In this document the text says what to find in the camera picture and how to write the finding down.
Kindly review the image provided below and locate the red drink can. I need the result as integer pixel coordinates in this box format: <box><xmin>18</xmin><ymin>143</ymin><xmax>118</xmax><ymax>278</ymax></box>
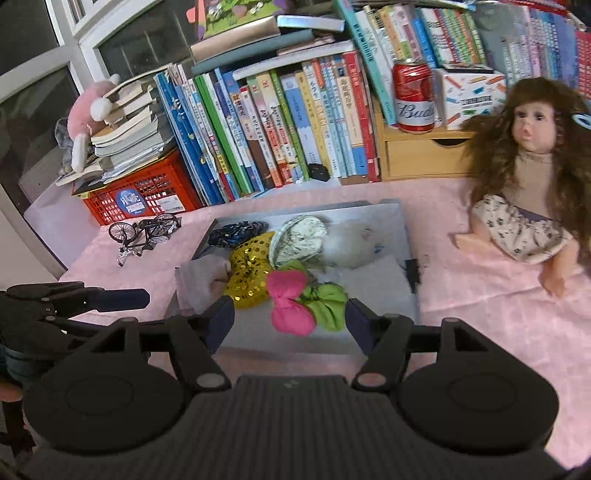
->
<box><xmin>391</xmin><ymin>58</ymin><xmax>437</xmax><ymax>135</ymax></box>

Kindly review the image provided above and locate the wooden drawer box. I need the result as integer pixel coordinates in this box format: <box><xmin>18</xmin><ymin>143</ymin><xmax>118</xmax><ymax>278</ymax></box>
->
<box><xmin>372</xmin><ymin>99</ymin><xmax>482</xmax><ymax>182</ymax></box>

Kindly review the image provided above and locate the miniature black bicycle model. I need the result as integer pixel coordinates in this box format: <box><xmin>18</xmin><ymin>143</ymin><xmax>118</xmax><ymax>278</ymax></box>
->
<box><xmin>108</xmin><ymin>213</ymin><xmax>184</xmax><ymax>268</ymax></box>

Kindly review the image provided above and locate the row of green spined books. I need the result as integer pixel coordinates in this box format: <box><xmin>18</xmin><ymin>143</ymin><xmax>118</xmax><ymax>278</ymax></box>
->
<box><xmin>334</xmin><ymin>0</ymin><xmax>488</xmax><ymax>126</ymax></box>

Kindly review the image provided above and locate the silver flat book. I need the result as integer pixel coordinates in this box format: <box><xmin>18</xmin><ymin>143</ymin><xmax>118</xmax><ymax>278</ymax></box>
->
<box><xmin>276</xmin><ymin>15</ymin><xmax>350</xmax><ymax>33</ymax></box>

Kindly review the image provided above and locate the yellow sequin bow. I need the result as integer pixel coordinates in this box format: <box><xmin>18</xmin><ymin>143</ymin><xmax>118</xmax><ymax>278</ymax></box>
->
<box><xmin>225</xmin><ymin>232</ymin><xmax>278</xmax><ymax>309</ymax></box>

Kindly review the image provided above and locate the white fluffy pompom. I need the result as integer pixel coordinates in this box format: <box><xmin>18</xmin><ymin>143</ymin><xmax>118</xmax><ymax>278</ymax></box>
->
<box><xmin>318</xmin><ymin>220</ymin><xmax>384</xmax><ymax>270</ymax></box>

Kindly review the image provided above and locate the blue black scrunchie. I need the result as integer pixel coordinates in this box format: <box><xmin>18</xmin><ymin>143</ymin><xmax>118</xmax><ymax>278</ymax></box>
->
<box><xmin>207</xmin><ymin>220</ymin><xmax>270</xmax><ymax>250</ymax></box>

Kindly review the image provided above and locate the pink cloth bow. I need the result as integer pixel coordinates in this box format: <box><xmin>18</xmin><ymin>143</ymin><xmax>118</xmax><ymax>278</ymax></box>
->
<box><xmin>265</xmin><ymin>270</ymin><xmax>320</xmax><ymax>337</ymax></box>

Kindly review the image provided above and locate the triangular toy house model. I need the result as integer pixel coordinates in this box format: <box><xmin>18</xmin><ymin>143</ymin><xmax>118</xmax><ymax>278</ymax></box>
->
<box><xmin>193</xmin><ymin>0</ymin><xmax>293</xmax><ymax>29</ymax></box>

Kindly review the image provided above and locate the grey plush toy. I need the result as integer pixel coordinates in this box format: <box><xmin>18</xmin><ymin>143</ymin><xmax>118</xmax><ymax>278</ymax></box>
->
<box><xmin>54</xmin><ymin>117</ymin><xmax>77</xmax><ymax>175</ymax></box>

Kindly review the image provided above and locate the white board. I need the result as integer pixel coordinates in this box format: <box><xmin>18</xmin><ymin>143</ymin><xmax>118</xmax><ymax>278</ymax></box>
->
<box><xmin>22</xmin><ymin>182</ymin><xmax>101</xmax><ymax>274</ymax></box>

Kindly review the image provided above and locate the white shallow box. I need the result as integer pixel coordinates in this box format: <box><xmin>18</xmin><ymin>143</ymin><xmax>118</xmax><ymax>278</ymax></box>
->
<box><xmin>164</xmin><ymin>199</ymin><xmax>422</xmax><ymax>356</ymax></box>

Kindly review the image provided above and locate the row of tall picture books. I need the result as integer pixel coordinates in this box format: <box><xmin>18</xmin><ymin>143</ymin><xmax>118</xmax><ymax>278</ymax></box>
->
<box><xmin>154</xmin><ymin>48</ymin><xmax>382</xmax><ymax>208</ymax></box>

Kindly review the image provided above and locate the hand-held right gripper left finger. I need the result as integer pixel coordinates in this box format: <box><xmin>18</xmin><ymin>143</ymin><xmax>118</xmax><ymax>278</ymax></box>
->
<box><xmin>105</xmin><ymin>296</ymin><xmax>236</xmax><ymax>394</ymax></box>

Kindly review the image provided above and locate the white printed carton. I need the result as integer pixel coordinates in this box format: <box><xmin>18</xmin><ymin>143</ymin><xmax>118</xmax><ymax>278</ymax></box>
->
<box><xmin>433</xmin><ymin>68</ymin><xmax>508</xmax><ymax>131</ymax></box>

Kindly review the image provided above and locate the row of pink spined books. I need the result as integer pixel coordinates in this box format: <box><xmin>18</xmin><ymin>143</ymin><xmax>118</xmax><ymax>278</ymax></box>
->
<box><xmin>502</xmin><ymin>0</ymin><xmax>591</xmax><ymax>101</ymax></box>

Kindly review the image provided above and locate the beige cloth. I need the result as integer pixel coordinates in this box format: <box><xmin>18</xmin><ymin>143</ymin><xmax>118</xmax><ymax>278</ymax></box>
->
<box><xmin>174</xmin><ymin>255</ymin><xmax>232</xmax><ymax>317</ymax></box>

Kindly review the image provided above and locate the pink plush toy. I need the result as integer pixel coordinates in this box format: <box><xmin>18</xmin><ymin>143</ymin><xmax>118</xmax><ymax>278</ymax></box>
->
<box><xmin>66</xmin><ymin>73</ymin><xmax>122</xmax><ymax>172</ymax></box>

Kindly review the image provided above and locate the stack of worn books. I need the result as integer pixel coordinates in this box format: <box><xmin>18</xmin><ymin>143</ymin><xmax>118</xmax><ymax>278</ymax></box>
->
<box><xmin>55</xmin><ymin>76</ymin><xmax>175</xmax><ymax>186</ymax></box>

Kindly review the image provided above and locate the black binder clip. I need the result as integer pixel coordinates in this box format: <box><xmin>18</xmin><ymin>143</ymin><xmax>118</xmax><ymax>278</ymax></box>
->
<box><xmin>403</xmin><ymin>258</ymin><xmax>422</xmax><ymax>295</ymax></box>

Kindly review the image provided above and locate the white framed window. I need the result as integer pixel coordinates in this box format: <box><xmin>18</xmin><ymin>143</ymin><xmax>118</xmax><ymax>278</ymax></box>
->
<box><xmin>0</xmin><ymin>0</ymin><xmax>200</xmax><ymax>278</ymax></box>

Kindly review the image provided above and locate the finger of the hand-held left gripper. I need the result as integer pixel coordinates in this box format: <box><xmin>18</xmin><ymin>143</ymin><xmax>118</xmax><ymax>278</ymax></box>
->
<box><xmin>41</xmin><ymin>310</ymin><xmax>122</xmax><ymax>339</ymax></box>
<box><xmin>6</xmin><ymin>283</ymin><xmax>151</xmax><ymax>311</ymax></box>

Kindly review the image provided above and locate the green fabric bow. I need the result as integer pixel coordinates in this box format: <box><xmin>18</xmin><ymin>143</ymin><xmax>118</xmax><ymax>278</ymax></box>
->
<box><xmin>281</xmin><ymin>260</ymin><xmax>348</xmax><ymax>334</ymax></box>

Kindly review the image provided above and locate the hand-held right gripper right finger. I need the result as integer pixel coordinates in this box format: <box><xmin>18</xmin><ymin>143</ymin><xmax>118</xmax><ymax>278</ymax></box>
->
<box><xmin>345</xmin><ymin>299</ymin><xmax>496</xmax><ymax>394</ymax></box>

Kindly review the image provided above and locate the brown haired doll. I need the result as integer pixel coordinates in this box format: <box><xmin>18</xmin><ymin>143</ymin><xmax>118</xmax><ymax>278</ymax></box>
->
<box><xmin>452</xmin><ymin>77</ymin><xmax>591</xmax><ymax>299</ymax></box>

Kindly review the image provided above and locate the grey plastic bag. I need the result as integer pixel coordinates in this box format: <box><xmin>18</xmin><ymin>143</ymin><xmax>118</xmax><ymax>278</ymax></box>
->
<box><xmin>470</xmin><ymin>2</ymin><xmax>514</xmax><ymax>77</ymax></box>

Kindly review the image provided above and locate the red basket with blue sticker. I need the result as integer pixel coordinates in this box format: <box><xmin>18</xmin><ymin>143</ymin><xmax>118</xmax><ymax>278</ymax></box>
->
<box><xmin>80</xmin><ymin>150</ymin><xmax>204</xmax><ymax>227</ymax></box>

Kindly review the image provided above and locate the dark green flat book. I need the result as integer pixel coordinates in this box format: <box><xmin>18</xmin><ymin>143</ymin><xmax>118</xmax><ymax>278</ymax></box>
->
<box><xmin>190</xmin><ymin>30</ymin><xmax>334</xmax><ymax>66</ymax></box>

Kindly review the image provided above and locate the floral fabric hair accessory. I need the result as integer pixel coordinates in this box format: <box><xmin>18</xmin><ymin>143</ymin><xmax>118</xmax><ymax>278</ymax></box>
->
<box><xmin>268</xmin><ymin>214</ymin><xmax>328</xmax><ymax>269</ymax></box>

